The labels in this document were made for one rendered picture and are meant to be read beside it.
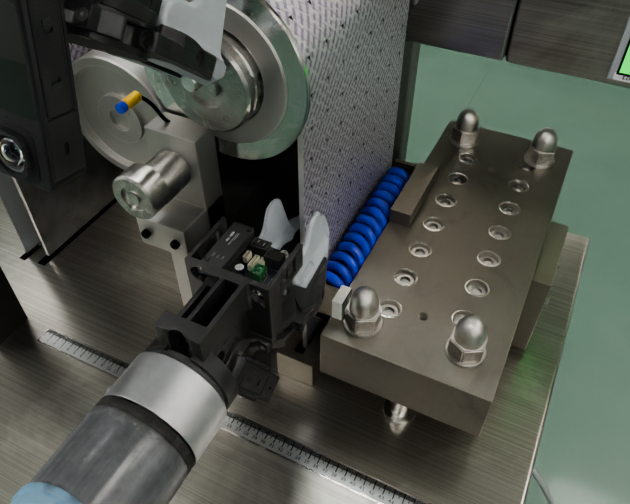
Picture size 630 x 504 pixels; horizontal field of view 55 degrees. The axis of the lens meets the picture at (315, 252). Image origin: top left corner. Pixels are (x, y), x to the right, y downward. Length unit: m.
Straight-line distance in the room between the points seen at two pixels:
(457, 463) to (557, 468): 1.10
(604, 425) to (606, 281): 0.55
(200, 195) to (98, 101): 0.14
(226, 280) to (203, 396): 0.08
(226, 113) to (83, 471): 0.26
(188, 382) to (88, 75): 0.30
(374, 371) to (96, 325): 0.36
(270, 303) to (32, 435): 0.36
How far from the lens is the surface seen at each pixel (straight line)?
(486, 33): 0.75
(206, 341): 0.40
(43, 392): 0.74
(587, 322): 2.06
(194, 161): 0.50
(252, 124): 0.48
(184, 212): 0.52
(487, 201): 0.72
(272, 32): 0.43
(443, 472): 0.65
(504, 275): 0.64
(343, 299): 0.55
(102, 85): 0.58
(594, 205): 2.50
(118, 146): 0.61
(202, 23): 0.39
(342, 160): 0.58
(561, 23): 0.73
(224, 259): 0.45
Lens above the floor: 1.47
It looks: 45 degrees down
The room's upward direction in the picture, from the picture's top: straight up
